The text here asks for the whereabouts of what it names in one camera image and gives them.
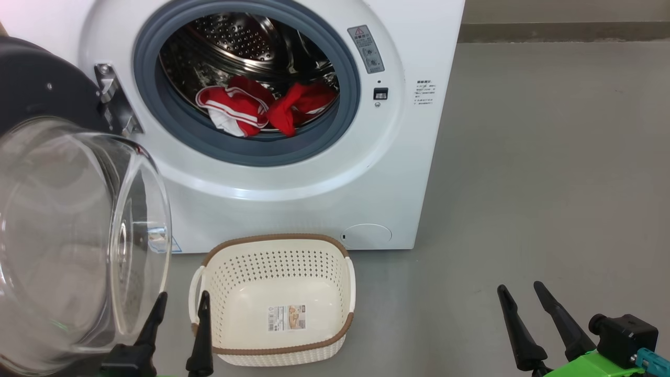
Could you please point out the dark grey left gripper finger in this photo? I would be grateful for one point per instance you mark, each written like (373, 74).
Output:
(202, 340)
(149, 330)

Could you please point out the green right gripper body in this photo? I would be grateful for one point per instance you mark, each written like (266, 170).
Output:
(591, 368)

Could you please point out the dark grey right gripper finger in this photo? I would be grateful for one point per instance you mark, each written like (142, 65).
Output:
(521, 335)
(565, 327)

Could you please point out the red white striped garment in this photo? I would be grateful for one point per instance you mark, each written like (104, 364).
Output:
(235, 107)

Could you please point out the round dark glass washer door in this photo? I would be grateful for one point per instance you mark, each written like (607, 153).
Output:
(31, 78)

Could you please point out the printed product label sticker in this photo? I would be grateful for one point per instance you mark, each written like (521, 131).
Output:
(287, 318)

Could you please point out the cream perforated laundry basket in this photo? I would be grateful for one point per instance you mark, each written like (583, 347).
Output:
(277, 283)

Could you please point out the white front-load washing machine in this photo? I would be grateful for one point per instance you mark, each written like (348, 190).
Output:
(314, 199)

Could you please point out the metal door hinge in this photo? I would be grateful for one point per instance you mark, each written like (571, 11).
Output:
(112, 94)

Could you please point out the washing machine drum interior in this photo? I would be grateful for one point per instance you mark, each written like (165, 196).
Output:
(235, 36)

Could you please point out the black text instruction label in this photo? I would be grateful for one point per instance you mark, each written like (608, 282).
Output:
(425, 92)

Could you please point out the grey warning sticker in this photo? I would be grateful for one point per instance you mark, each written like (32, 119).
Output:
(366, 50)

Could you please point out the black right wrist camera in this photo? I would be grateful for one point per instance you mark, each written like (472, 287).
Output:
(625, 337)

